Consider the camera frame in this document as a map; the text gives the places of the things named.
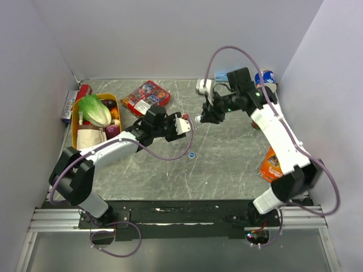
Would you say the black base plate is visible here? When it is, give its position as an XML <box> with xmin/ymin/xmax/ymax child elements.
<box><xmin>78</xmin><ymin>199</ymin><xmax>292</xmax><ymax>241</ymax></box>

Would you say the purple cable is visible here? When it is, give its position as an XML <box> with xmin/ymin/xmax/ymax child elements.
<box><xmin>204</xmin><ymin>45</ymin><xmax>341</xmax><ymax>247</ymax></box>
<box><xmin>49</xmin><ymin>117</ymin><xmax>195</xmax><ymax>258</ymax></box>

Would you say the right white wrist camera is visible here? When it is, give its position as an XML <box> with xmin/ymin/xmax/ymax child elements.
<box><xmin>196</xmin><ymin>79</ymin><xmax>214</xmax><ymax>105</ymax></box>

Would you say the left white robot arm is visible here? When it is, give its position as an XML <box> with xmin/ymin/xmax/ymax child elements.
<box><xmin>49</xmin><ymin>105</ymin><xmax>193</xmax><ymax>228</ymax></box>

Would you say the red onion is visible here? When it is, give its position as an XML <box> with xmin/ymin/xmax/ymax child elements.
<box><xmin>105</xmin><ymin>125</ymin><xmax>121</xmax><ymax>139</ymax></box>

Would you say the green cabbage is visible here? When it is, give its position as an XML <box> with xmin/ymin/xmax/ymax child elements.
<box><xmin>78</xmin><ymin>94</ymin><xmax>112</xmax><ymax>128</ymax></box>

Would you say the aluminium rail frame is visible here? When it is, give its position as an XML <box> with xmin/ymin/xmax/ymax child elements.
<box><xmin>15</xmin><ymin>207</ymin><xmax>342</xmax><ymax>271</ymax></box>

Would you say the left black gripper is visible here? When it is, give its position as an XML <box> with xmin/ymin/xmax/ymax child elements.
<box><xmin>153</xmin><ymin>112</ymin><xmax>187</xmax><ymax>142</ymax></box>

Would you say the grey foil box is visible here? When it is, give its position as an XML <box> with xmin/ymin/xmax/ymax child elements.
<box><xmin>60</xmin><ymin>90</ymin><xmax>78</xmax><ymax>124</ymax></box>

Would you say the green glass bottle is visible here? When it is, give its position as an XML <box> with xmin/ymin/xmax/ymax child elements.
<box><xmin>251</xmin><ymin>121</ymin><xmax>260</xmax><ymax>129</ymax></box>

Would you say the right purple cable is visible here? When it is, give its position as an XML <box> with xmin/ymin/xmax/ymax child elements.
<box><xmin>204</xmin><ymin>45</ymin><xmax>341</xmax><ymax>247</ymax></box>

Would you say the red snack package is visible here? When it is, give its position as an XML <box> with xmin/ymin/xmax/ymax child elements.
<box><xmin>120</xmin><ymin>80</ymin><xmax>171</xmax><ymax>117</ymax></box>

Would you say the beige paper bag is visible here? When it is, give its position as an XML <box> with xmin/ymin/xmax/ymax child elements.
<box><xmin>75</xmin><ymin>126</ymin><xmax>107</xmax><ymax>150</ymax></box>

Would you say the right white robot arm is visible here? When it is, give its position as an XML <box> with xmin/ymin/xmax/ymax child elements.
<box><xmin>196</xmin><ymin>67</ymin><xmax>322</xmax><ymax>226</ymax></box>

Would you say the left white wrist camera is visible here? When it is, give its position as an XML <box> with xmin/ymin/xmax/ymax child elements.
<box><xmin>175</xmin><ymin>114</ymin><xmax>191</xmax><ymax>135</ymax></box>

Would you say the orange razor box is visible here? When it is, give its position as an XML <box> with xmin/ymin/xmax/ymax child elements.
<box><xmin>259</xmin><ymin>148</ymin><xmax>284</xmax><ymax>183</ymax></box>

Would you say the yellow plastic basket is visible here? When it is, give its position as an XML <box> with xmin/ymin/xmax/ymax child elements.
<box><xmin>71</xmin><ymin>93</ymin><xmax>121</xmax><ymax>150</ymax></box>

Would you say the blue tissue pack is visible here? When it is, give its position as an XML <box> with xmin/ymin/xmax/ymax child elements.
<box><xmin>214</xmin><ymin>73</ymin><xmax>228</xmax><ymax>82</ymax></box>

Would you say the dark eggplant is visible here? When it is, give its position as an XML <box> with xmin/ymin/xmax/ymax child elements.
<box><xmin>101</xmin><ymin>99</ymin><xmax>117</xmax><ymax>109</ymax></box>

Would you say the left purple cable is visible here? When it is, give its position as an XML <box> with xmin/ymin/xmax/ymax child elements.
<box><xmin>49</xmin><ymin>117</ymin><xmax>195</xmax><ymax>258</ymax></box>

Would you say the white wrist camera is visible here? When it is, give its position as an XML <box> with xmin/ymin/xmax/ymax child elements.
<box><xmin>175</xmin><ymin>114</ymin><xmax>191</xmax><ymax>135</ymax></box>
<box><xmin>196</xmin><ymin>79</ymin><xmax>214</xmax><ymax>105</ymax></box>

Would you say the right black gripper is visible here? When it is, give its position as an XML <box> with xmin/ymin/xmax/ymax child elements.
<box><xmin>199</xmin><ymin>90</ymin><xmax>238</xmax><ymax>125</ymax></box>

